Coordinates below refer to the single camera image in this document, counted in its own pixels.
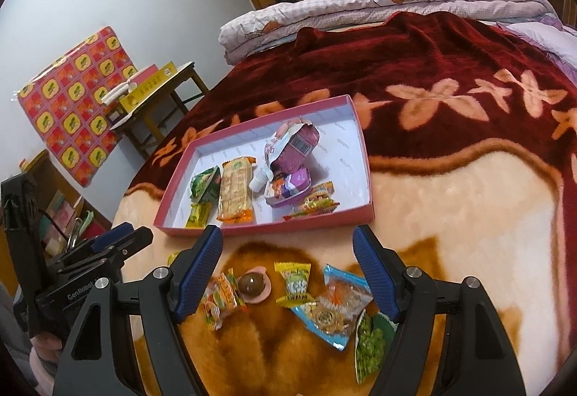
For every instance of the red and cream plush blanket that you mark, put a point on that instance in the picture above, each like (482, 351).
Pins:
(450, 198)

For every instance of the white paper roll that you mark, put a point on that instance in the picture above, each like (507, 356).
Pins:
(119, 92)

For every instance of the green pea packet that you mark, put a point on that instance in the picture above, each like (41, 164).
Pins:
(205, 184)
(372, 346)

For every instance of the blue cookie packet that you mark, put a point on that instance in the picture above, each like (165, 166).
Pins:
(333, 306)

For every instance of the yellow cardboard box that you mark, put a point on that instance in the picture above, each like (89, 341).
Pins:
(148, 89)

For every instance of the flat pink box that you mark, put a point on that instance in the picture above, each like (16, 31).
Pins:
(144, 74)

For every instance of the chocolate ball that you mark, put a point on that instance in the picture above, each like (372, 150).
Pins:
(253, 285)

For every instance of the colourful gummy candy packet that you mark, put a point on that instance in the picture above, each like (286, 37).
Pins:
(311, 202)
(221, 299)

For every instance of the wooden side table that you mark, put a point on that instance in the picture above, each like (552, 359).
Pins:
(157, 116)

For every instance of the lilac bed sheet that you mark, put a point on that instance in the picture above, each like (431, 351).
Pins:
(545, 40)

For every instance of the long biscuit packet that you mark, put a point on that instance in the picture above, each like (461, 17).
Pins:
(235, 189)

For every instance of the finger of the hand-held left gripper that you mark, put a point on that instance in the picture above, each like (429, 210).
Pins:
(112, 237)
(133, 245)

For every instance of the small yellow candy packet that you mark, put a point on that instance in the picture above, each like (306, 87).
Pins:
(198, 216)

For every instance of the metal clip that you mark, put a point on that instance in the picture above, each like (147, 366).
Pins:
(75, 234)

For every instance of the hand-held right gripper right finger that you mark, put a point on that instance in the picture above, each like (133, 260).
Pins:
(374, 270)

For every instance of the pink checked folded quilt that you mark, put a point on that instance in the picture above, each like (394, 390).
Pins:
(360, 8)

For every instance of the wooden bookshelf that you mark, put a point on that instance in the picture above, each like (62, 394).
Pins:
(58, 207)

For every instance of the purple white drink pouch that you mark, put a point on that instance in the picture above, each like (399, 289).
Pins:
(288, 143)

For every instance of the red patterned wall poster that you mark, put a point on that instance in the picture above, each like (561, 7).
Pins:
(76, 107)

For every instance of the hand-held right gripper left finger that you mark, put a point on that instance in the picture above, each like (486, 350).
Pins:
(198, 270)

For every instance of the purple tin box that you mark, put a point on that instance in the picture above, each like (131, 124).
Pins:
(293, 186)

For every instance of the pink cardboard box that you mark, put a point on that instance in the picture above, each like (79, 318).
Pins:
(333, 143)

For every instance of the yellow apple candy packet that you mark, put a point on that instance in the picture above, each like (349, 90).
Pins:
(294, 283)

